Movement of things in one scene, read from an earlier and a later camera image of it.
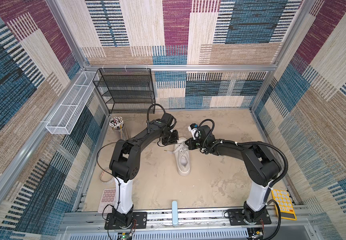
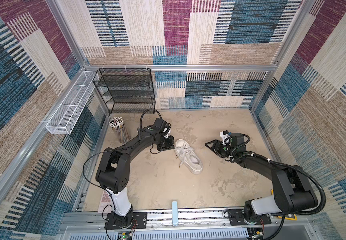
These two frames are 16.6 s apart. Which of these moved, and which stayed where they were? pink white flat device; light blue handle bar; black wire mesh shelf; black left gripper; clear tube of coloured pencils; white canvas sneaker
Moved: black left gripper; white canvas sneaker
Stayed: pink white flat device; clear tube of coloured pencils; light blue handle bar; black wire mesh shelf
